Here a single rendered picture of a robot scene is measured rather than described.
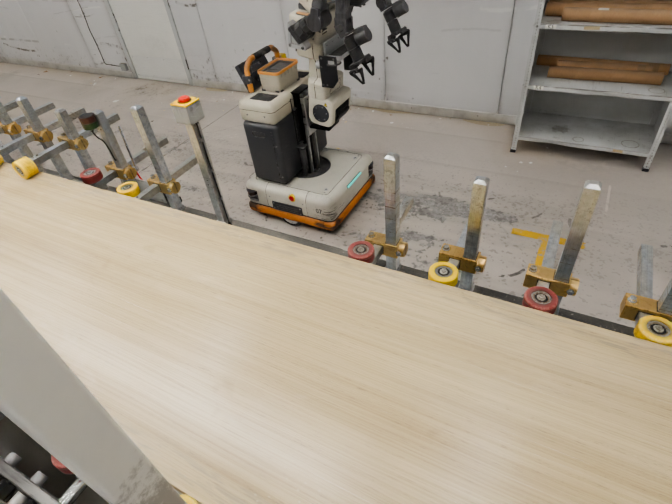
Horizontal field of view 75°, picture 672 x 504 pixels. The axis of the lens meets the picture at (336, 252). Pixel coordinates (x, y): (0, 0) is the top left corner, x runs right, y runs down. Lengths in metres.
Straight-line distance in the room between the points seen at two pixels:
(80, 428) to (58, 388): 0.05
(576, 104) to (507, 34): 0.74
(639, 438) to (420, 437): 0.41
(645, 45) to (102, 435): 3.71
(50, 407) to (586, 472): 0.86
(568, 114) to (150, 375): 3.51
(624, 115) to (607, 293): 1.72
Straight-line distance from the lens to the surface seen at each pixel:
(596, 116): 3.98
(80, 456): 0.49
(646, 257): 1.57
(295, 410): 1.01
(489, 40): 3.88
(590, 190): 1.18
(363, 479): 0.93
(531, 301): 1.21
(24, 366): 0.41
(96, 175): 2.08
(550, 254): 1.45
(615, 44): 3.80
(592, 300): 2.58
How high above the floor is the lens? 1.77
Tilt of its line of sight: 41 degrees down
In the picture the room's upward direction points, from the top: 7 degrees counter-clockwise
